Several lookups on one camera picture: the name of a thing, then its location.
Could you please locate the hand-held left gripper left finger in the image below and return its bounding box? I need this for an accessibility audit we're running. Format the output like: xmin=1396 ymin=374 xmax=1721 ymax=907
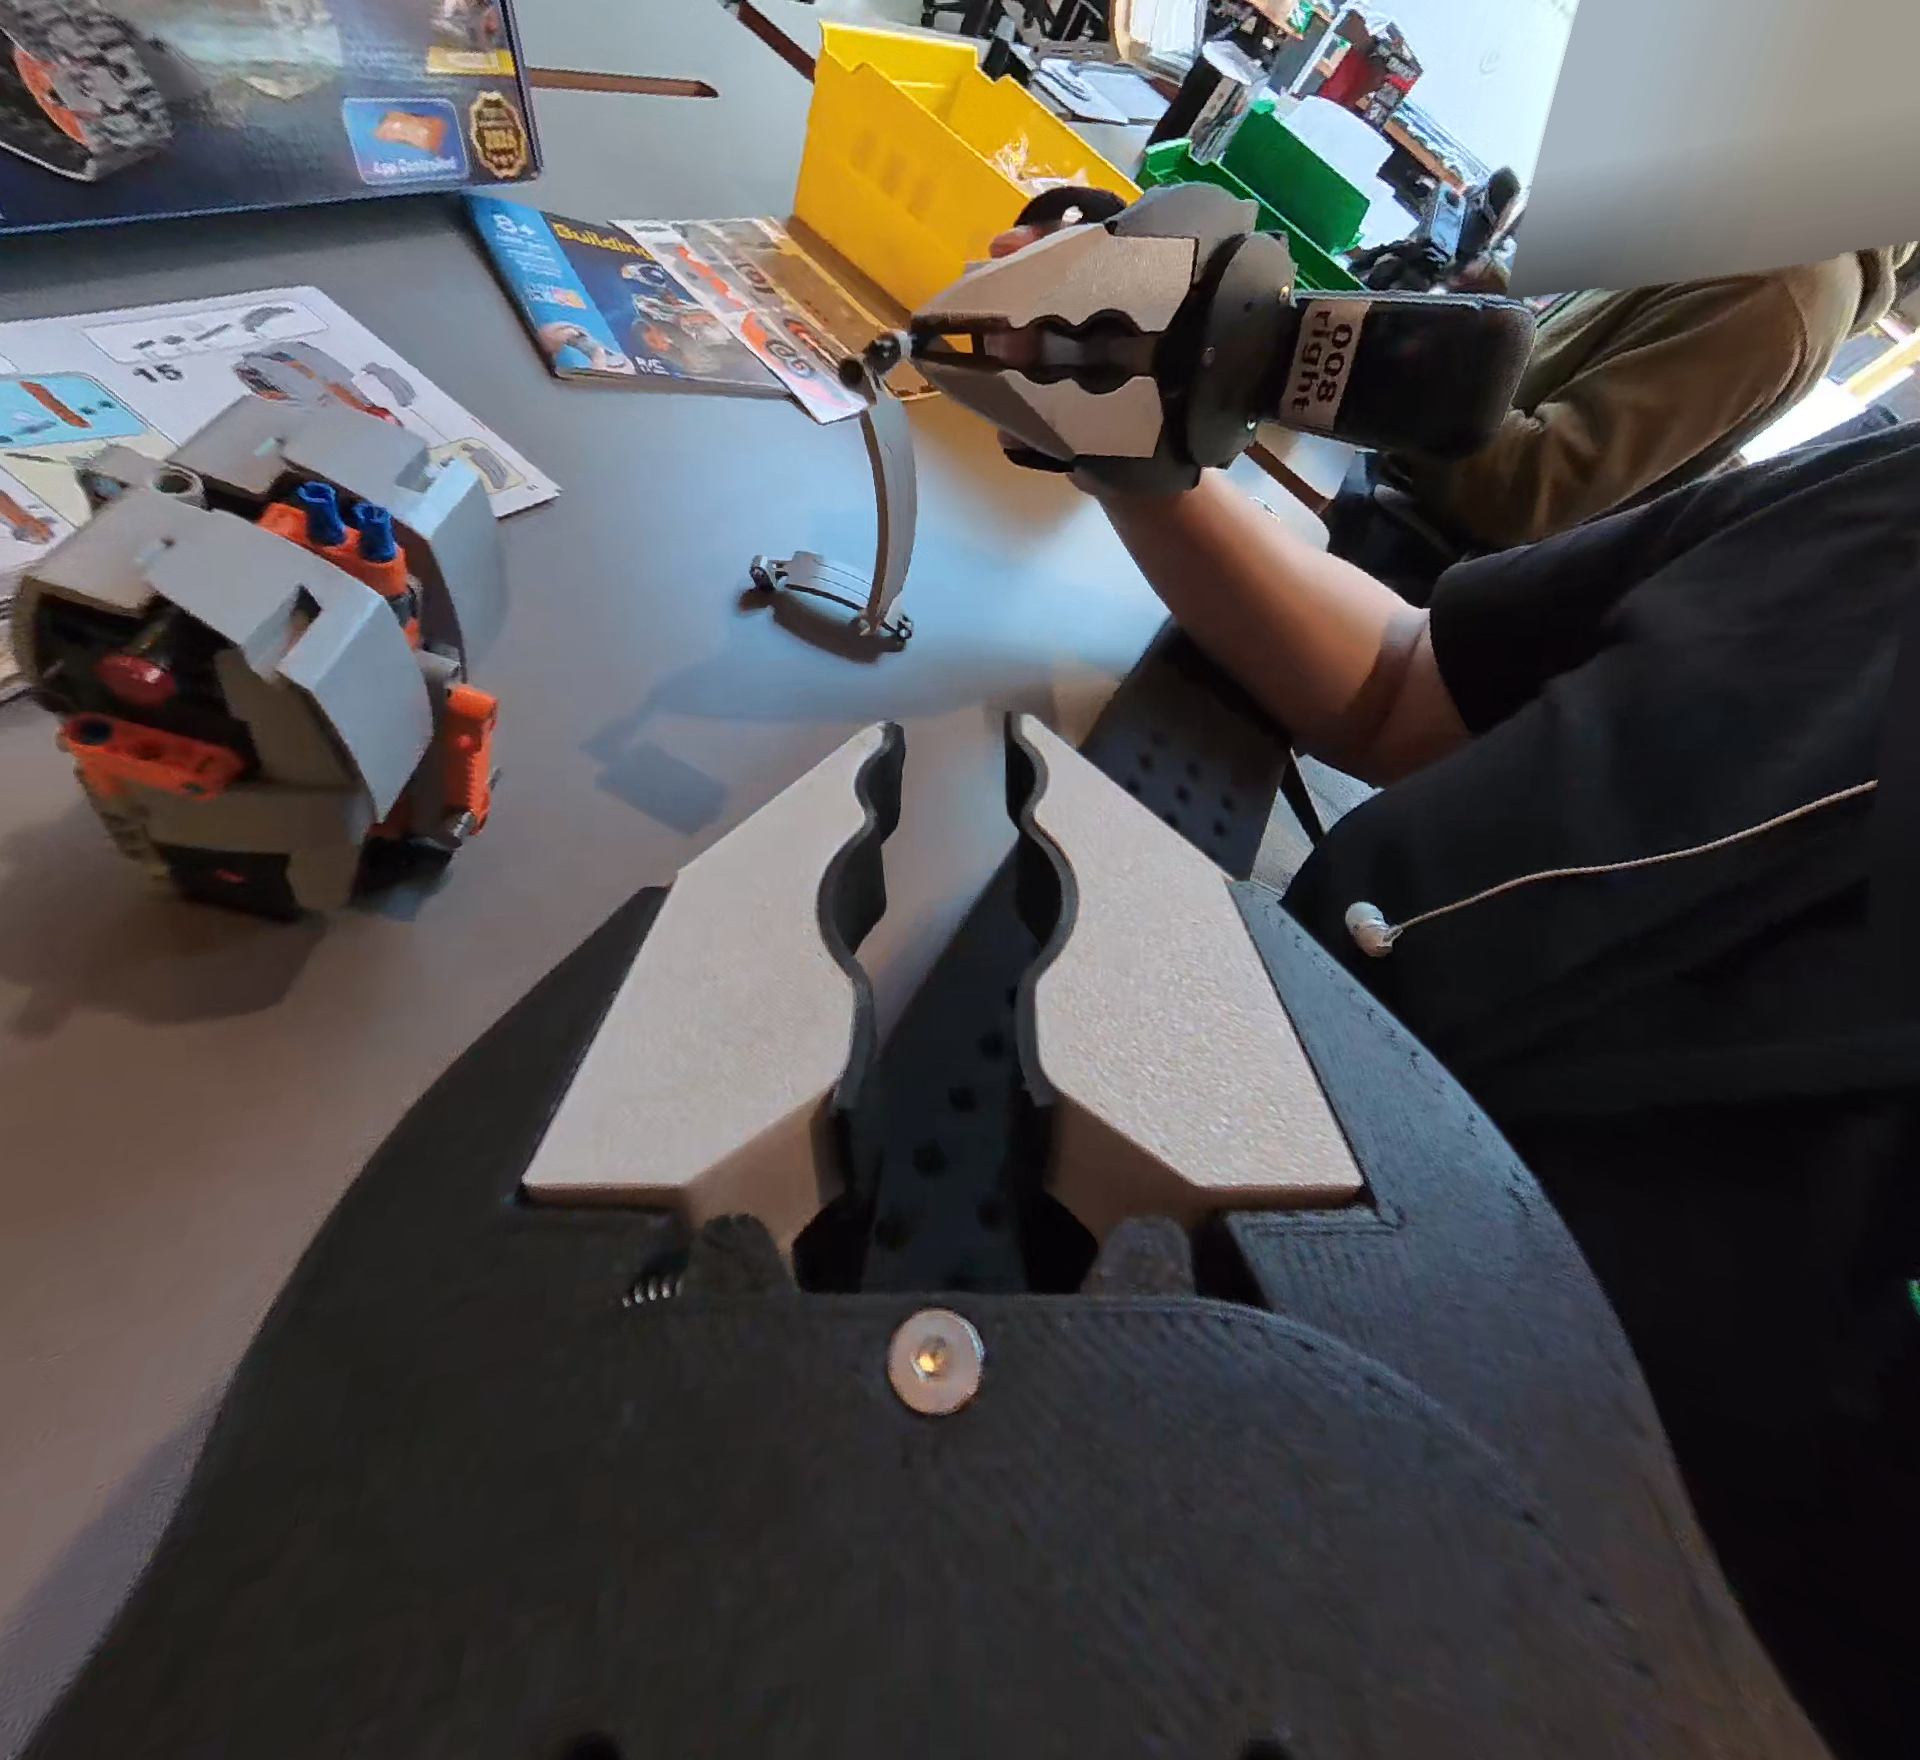
xmin=523 ymin=722 xmax=909 ymax=1255

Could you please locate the sticker sheet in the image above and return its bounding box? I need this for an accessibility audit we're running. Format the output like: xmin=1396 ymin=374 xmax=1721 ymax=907
xmin=614 ymin=215 xmax=905 ymax=426

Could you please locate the green plastic bin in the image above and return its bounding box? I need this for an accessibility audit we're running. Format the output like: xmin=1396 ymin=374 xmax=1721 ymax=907
xmin=1136 ymin=99 xmax=1374 ymax=291

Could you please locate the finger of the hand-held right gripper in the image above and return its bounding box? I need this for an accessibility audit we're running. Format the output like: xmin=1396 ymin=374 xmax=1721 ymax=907
xmin=915 ymin=355 xmax=1170 ymax=463
xmin=911 ymin=185 xmax=1263 ymax=345

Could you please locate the beige earphone cord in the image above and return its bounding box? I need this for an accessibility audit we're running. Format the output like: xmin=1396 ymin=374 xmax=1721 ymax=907
xmin=1345 ymin=780 xmax=1881 ymax=960

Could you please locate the open instruction manual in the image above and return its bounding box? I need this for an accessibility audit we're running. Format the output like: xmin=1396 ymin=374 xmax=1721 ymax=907
xmin=0 ymin=283 xmax=567 ymax=593

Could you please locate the robot kit box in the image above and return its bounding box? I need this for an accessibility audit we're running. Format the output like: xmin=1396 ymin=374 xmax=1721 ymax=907
xmin=0 ymin=0 xmax=545 ymax=236

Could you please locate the grey orange toy robot body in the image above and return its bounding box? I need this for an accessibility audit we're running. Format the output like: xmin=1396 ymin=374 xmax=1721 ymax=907
xmin=11 ymin=391 xmax=506 ymax=925

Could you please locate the grey curved panel assembly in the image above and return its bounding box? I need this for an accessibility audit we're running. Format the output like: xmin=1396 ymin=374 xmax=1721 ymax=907
xmin=747 ymin=327 xmax=924 ymax=660

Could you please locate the person's black shirt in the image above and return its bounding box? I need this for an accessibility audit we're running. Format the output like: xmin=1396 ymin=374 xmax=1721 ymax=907
xmin=1282 ymin=425 xmax=1920 ymax=1760

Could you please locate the small blue booklet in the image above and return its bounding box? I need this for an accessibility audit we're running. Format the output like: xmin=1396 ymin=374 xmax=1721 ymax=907
xmin=466 ymin=193 xmax=796 ymax=400

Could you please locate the yellow plastic bin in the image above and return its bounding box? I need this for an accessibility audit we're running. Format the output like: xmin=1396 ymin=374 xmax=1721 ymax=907
xmin=791 ymin=22 xmax=1151 ymax=317

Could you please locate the person's right forearm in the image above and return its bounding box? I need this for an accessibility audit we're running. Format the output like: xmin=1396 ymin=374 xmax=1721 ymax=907
xmin=1102 ymin=477 xmax=1478 ymax=785

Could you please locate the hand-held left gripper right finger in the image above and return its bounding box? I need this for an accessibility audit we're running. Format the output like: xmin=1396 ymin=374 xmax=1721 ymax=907
xmin=1004 ymin=713 xmax=1370 ymax=1230

